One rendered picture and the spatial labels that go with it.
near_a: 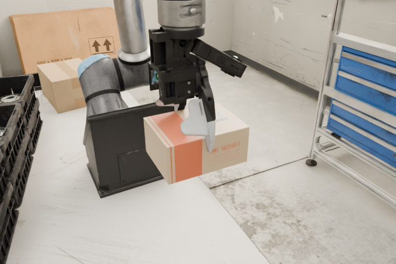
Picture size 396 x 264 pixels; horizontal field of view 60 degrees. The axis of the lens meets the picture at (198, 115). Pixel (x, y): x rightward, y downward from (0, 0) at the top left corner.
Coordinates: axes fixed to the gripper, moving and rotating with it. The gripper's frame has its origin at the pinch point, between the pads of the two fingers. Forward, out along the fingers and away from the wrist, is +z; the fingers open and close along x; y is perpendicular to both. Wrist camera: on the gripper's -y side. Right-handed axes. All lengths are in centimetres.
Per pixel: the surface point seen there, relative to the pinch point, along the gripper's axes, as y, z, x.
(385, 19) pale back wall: -226, 21, -128
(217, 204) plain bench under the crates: -17.0, 40.1, -20.3
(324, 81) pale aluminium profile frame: -138, 47, -97
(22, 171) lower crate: 35, 34, -56
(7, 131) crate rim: 36, 17, -52
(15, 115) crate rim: 33, 17, -62
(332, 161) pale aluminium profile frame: -138, 97, -79
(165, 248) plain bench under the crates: 3.5, 39.9, -11.6
